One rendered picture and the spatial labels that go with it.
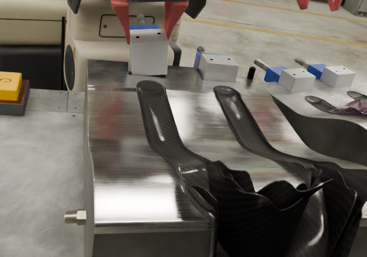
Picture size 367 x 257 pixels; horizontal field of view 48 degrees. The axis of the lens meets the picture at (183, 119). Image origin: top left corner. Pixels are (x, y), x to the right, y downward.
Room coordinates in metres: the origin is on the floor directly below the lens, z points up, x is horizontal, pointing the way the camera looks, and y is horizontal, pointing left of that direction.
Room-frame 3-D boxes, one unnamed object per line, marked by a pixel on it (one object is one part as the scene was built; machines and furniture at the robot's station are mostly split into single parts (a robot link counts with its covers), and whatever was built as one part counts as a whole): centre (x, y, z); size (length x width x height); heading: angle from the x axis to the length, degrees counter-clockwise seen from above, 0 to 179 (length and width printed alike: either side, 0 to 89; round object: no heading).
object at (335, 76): (0.79, -0.24, 0.86); 0.13 x 0.05 x 0.05; 35
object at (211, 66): (0.62, -0.02, 0.89); 0.13 x 0.05 x 0.05; 17
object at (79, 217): (0.29, 0.08, 0.84); 0.02 x 0.01 x 0.02; 107
